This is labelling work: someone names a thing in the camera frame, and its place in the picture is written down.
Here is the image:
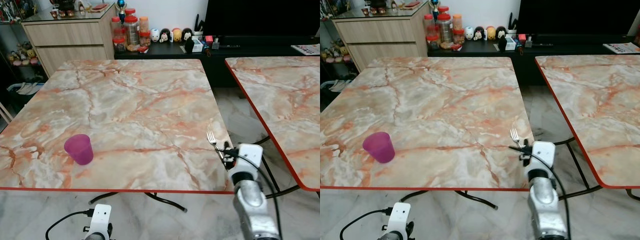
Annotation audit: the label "silver metal fork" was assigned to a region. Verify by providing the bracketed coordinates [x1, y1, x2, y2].
[509, 128, 525, 151]
[206, 130, 226, 160]

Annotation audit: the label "black metal table legs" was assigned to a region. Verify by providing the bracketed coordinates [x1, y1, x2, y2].
[88, 191, 189, 213]
[552, 137, 640, 202]
[249, 134, 302, 199]
[399, 190, 500, 211]

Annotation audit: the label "black television console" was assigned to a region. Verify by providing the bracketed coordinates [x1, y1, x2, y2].
[427, 34, 640, 86]
[114, 35, 321, 89]

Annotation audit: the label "printed magazine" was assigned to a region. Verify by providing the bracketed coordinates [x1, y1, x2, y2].
[602, 42, 640, 55]
[290, 44, 321, 56]

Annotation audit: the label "black flat television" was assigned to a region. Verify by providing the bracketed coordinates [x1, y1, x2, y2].
[202, 0, 321, 39]
[515, 0, 640, 37]

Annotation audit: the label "purple plastic cup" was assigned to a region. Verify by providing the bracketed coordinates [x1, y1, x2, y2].
[63, 133, 95, 166]
[362, 131, 396, 164]

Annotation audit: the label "large red-lidded snack jar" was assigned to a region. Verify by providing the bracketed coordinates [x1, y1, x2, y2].
[436, 13, 453, 47]
[123, 15, 141, 49]

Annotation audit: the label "glass shelf with plush toys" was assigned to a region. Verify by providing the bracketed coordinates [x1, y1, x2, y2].
[320, 0, 363, 96]
[0, 0, 51, 101]

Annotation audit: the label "light wooden drawer cabinet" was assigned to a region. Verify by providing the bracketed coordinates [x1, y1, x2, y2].
[21, 4, 117, 77]
[332, 2, 431, 71]

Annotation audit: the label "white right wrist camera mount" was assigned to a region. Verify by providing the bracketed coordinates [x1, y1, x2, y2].
[227, 143, 264, 174]
[523, 141, 557, 173]

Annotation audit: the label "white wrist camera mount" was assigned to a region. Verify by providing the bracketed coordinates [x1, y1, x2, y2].
[523, 141, 557, 173]
[387, 202, 412, 235]
[227, 143, 264, 174]
[87, 203, 113, 236]

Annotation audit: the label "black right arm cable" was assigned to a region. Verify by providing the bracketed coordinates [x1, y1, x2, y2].
[529, 151, 572, 236]
[234, 154, 284, 236]

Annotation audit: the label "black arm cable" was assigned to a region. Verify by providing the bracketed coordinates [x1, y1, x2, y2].
[339, 208, 394, 240]
[529, 151, 572, 236]
[234, 154, 284, 236]
[45, 209, 97, 240]

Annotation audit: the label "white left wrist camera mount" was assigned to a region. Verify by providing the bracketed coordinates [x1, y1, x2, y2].
[387, 202, 412, 235]
[87, 203, 113, 236]

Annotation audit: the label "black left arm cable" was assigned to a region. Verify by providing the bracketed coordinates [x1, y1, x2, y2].
[339, 208, 394, 240]
[45, 209, 97, 240]

